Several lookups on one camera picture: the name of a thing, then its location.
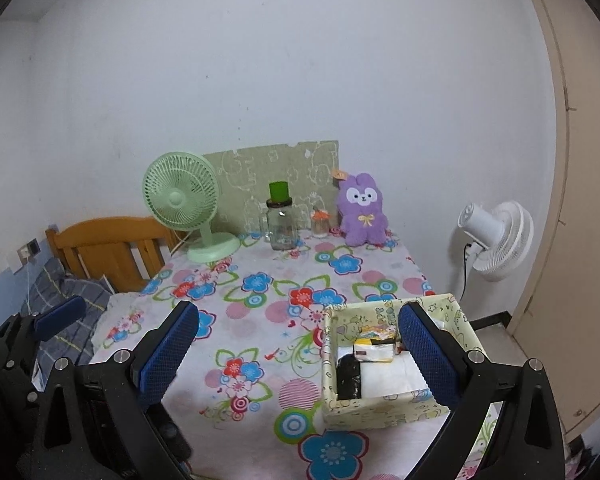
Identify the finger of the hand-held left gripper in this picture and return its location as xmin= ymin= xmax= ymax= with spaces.
xmin=0 ymin=296 xmax=87 ymax=353

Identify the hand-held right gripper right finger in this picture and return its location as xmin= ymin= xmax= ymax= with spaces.
xmin=398 ymin=302 xmax=566 ymax=480

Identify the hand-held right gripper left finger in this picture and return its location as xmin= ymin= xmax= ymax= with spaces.
xmin=30 ymin=301 xmax=201 ymax=480

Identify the yellow packet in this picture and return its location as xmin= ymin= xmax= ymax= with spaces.
xmin=354 ymin=338 xmax=397 ymax=363

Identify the yellow cartoon print box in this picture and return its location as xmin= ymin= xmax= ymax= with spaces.
xmin=321 ymin=293 xmax=487 ymax=431

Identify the black sock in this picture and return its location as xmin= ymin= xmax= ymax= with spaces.
xmin=336 ymin=353 xmax=363 ymax=401

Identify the grey plaid blanket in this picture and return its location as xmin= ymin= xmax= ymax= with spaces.
xmin=22 ymin=257 xmax=113 ymax=366

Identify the white paper sheet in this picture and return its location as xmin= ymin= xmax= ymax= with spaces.
xmin=359 ymin=352 xmax=429 ymax=398

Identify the wooden chair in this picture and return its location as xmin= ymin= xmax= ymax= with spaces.
xmin=45 ymin=216 xmax=181 ymax=293

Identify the white standing fan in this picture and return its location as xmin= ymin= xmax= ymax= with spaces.
xmin=456 ymin=200 xmax=535 ymax=301

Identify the purple plush bunny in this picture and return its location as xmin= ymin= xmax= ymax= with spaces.
xmin=331 ymin=169 xmax=391 ymax=247

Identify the green desk fan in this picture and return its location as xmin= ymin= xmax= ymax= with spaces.
xmin=142 ymin=151 xmax=241 ymax=264

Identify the glass jar with green lid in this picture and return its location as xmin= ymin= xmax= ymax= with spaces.
xmin=259 ymin=181 xmax=299 ymax=252

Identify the small swab jar orange lid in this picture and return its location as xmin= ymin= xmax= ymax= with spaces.
xmin=310 ymin=207 xmax=329 ymax=238

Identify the beige wardrobe door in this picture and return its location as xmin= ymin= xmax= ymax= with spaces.
xmin=512 ymin=0 xmax=600 ymax=436

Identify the green patterned board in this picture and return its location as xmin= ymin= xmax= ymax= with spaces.
xmin=201 ymin=139 xmax=340 ymax=235

